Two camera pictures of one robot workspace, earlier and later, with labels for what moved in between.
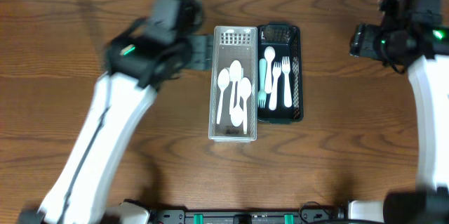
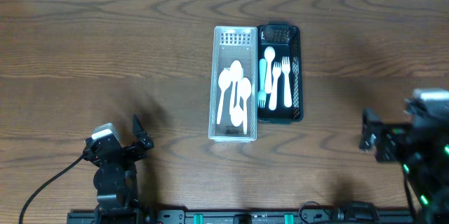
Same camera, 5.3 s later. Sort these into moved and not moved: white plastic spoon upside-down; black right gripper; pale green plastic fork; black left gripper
Moved: black right gripper; black left gripper
Not moved: pale green plastic fork; white plastic spoon upside-down
